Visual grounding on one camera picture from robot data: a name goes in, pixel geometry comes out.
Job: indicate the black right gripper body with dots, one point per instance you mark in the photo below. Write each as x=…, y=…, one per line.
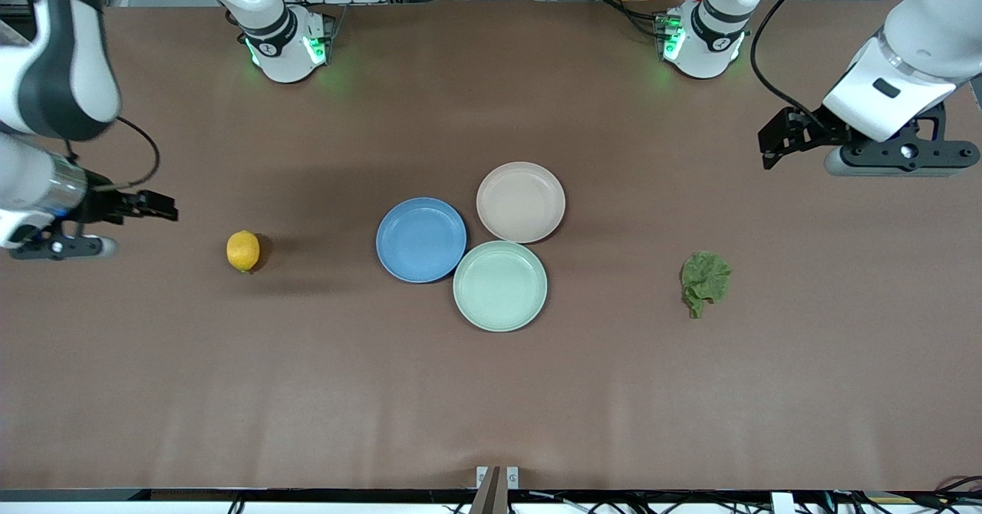
x=100, y=204

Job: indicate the yellow lemon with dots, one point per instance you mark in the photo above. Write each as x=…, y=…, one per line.
x=243, y=251

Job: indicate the green lettuce leaf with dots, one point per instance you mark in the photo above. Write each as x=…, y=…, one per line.
x=706, y=276

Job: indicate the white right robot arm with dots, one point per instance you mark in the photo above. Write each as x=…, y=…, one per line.
x=19, y=172

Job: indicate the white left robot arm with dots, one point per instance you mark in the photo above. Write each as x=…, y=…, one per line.
x=928, y=31

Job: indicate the blue round plate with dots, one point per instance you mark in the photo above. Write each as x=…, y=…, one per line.
x=421, y=239

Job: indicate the beige round plate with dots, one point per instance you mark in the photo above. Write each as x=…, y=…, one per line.
x=521, y=202

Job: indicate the light green round plate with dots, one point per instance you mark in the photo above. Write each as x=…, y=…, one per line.
x=500, y=288

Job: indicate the small white box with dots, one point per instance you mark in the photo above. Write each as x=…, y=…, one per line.
x=782, y=505

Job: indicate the black table edge rail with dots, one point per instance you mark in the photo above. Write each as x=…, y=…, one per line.
x=230, y=494

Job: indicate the small metal table bracket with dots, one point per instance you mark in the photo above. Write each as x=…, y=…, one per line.
x=512, y=477

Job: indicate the brown post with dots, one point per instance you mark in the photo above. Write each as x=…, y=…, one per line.
x=488, y=499

